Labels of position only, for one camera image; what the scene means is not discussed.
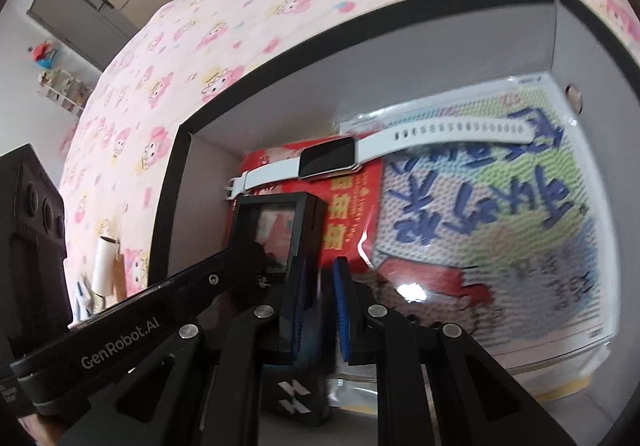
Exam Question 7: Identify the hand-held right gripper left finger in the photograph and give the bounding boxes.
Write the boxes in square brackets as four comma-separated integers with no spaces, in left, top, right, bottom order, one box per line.
[55,256,308,446]

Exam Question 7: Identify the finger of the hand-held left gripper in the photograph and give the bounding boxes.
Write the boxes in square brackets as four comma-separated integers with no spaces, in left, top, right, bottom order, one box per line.
[165,245,273,323]

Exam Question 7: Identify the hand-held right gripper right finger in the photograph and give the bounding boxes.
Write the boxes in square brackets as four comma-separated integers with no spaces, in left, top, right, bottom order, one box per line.
[332,256,576,446]

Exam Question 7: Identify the black square frame box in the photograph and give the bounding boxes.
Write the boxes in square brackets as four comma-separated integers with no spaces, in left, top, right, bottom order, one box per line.
[229,192,335,357]

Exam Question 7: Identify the white smart watch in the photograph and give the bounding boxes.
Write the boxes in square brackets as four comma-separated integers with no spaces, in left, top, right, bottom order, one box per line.
[225,122,535,201]

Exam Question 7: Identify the black cardboard box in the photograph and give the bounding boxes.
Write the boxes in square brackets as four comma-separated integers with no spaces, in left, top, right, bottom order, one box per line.
[147,0,640,446]

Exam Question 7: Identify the white blue wet wipes pack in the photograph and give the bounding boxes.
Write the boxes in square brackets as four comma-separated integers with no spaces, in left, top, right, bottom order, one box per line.
[74,278,96,319]

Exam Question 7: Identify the white paper roll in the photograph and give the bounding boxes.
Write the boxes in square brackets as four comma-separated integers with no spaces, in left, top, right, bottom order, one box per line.
[92,235,121,299]

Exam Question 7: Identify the red packet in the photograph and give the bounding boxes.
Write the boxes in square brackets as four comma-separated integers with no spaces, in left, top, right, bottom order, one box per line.
[227,136,386,271]

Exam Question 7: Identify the white shelf rack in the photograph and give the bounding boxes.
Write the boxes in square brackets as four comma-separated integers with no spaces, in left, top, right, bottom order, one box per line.
[37,68,93,117]

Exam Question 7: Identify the cartoon print picture bag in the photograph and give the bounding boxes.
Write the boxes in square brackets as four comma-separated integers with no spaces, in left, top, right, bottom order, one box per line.
[340,76,616,377]

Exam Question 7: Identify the red blue plush toy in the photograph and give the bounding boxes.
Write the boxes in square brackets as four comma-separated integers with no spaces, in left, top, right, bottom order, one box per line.
[30,40,61,69]

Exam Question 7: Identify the grey cabinet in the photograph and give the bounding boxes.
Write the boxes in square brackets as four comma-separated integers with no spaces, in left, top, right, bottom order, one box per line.
[27,0,146,71]

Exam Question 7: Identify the pink printed blanket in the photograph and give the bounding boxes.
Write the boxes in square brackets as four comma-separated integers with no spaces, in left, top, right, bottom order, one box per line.
[57,0,640,307]

